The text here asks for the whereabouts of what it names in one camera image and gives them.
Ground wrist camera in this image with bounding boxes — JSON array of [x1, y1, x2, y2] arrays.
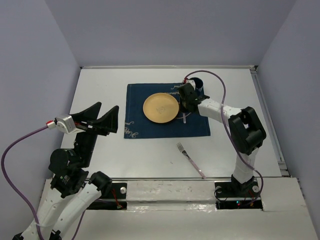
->
[[46, 114, 77, 134], [183, 77, 197, 89]]

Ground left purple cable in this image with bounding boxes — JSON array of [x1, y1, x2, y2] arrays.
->
[[1, 124, 87, 240]]

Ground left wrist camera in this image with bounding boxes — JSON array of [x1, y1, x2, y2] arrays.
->
[[46, 114, 77, 134]]

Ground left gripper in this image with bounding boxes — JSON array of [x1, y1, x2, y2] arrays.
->
[[72, 100, 121, 166]]

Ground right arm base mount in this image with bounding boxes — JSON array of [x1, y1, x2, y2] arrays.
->
[[214, 180, 263, 210]]

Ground fork with pink handle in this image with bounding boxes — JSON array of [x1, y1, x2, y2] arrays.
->
[[177, 142, 207, 179]]

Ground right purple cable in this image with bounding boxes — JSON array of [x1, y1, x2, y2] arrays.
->
[[183, 70, 263, 208]]

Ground dark blue mug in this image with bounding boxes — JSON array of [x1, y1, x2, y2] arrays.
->
[[190, 77, 204, 96]]

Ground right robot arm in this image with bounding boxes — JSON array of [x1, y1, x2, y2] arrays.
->
[[177, 83, 267, 196]]

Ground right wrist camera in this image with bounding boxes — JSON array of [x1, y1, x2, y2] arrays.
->
[[183, 77, 197, 89]]

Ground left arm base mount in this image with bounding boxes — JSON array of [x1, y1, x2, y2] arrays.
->
[[87, 182, 128, 211]]

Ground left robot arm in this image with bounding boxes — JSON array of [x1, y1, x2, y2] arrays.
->
[[13, 102, 119, 240]]

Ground blue cloth placemat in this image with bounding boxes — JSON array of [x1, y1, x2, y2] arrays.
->
[[124, 82, 211, 139]]

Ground yellow plate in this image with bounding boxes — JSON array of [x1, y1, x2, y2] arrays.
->
[[142, 92, 180, 124]]

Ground purple cable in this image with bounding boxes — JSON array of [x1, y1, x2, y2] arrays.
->
[[183, 70, 263, 208], [1, 124, 87, 240]]

